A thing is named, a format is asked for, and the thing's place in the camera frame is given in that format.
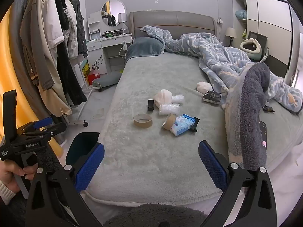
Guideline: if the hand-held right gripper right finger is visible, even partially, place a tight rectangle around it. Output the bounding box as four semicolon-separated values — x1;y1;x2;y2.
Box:
198;141;277;227

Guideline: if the yellow green bag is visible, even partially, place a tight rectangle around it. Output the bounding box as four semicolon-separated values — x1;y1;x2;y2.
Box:
82;60;90;78

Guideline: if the blue white tissue packet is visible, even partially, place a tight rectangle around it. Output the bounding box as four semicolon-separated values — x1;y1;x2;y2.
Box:
169;114;196;137

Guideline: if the person's left forearm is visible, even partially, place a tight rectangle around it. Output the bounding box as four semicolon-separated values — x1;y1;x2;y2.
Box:
0;182;16;205

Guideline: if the white shirt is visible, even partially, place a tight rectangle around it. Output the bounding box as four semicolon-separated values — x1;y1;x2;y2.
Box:
46;0;65;52

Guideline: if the yellow curtain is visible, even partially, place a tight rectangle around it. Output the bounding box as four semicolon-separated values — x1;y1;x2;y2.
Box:
0;3;64;158

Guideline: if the large white cloth bundle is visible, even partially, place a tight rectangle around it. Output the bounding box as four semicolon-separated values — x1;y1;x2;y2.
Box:
154;89;173;106

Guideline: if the silver table lamp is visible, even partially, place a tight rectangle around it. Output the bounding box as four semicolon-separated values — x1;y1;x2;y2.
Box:
118;12;127;29

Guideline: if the white puffer jacket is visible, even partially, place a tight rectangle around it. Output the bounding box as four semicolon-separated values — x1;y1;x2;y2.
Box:
64;0;78;59

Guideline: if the white green cat bed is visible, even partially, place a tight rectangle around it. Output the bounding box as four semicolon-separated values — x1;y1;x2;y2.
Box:
240;38;262;61

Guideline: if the black curved plastic piece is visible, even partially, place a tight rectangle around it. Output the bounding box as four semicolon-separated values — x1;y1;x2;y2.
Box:
189;117;200;133

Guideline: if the white bedside lamp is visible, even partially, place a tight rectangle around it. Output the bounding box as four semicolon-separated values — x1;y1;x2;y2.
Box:
225;27;237;46

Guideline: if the dark grey knit vest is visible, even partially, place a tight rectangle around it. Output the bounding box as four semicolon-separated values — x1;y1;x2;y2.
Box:
70;0;88;58

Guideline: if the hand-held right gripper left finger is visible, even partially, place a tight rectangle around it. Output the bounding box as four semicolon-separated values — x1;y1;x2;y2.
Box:
26;142;105;227

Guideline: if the blue patterned blanket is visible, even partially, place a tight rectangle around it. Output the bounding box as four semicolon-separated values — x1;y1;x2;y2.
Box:
140;25;303;171

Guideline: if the small white cloth bundle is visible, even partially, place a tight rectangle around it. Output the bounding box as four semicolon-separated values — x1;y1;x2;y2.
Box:
196;82;213;93

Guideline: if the black chair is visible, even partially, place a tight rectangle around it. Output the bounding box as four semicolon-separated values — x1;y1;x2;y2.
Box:
246;31;269;62

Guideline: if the black garment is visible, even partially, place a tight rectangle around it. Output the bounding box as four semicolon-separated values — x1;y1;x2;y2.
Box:
41;0;88;106

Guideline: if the brown tape roll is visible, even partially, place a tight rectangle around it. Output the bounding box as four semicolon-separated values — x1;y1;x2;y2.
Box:
162;113;177;131
133;114;153;128

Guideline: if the grey bed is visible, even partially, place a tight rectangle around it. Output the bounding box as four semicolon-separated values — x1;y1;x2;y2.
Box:
86;11;303;207

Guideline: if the person's left hand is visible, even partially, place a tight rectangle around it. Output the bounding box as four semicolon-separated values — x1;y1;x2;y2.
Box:
0;158;32;193

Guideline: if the dark green trash bin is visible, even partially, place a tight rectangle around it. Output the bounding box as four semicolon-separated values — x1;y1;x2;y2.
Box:
66;132;101;171

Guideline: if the grey-blue pillow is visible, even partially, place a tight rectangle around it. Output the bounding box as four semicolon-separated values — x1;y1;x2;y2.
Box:
125;37;165;63

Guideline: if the beige coat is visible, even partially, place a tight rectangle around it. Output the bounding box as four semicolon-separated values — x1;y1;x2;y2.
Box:
20;0;71;117

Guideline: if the round mirror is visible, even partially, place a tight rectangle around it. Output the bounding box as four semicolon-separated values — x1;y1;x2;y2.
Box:
101;0;127;27

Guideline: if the grey cushioned stool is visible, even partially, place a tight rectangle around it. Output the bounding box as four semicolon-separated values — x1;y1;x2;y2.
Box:
92;71;122;93

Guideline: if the white wardrobe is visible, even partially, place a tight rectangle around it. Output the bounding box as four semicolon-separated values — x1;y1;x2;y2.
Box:
232;0;299;76

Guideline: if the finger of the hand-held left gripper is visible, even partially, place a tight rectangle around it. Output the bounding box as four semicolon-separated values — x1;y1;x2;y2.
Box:
35;122;67;138
16;117;53;133

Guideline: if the black printed packet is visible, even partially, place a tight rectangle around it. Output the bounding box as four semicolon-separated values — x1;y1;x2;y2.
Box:
203;90;222;104

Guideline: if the white dressing table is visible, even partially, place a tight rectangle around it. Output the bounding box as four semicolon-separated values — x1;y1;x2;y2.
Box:
86;12;133;76

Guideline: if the person's grey fleece clothing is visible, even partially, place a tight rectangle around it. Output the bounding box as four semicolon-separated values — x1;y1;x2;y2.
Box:
5;144;209;227

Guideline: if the white clothes rack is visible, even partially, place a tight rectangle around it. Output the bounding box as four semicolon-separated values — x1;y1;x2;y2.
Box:
24;0;100;127

